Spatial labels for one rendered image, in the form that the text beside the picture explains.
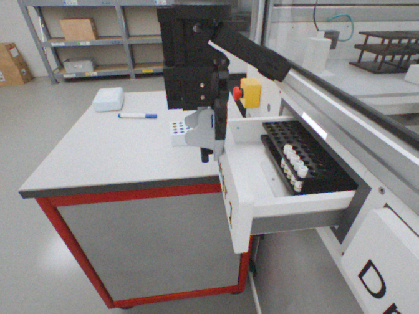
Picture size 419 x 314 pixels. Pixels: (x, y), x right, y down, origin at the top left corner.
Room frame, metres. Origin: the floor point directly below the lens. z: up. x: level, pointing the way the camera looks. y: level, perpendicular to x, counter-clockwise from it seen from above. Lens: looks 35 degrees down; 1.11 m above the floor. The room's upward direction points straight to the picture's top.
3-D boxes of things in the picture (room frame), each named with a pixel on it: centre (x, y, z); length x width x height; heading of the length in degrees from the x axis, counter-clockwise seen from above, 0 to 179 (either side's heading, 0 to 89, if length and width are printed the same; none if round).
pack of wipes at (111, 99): (0.85, 0.43, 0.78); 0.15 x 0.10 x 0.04; 14
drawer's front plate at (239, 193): (0.32, -0.02, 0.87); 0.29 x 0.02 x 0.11; 7
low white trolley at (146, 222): (0.70, 0.20, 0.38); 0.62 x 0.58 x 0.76; 7
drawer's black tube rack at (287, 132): (0.34, -0.21, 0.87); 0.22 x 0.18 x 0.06; 97
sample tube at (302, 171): (0.25, -0.12, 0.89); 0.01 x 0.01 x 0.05
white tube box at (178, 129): (0.59, 0.08, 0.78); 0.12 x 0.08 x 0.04; 102
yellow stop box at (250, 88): (0.66, -0.10, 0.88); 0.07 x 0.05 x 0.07; 7
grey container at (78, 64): (3.80, 2.22, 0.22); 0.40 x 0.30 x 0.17; 103
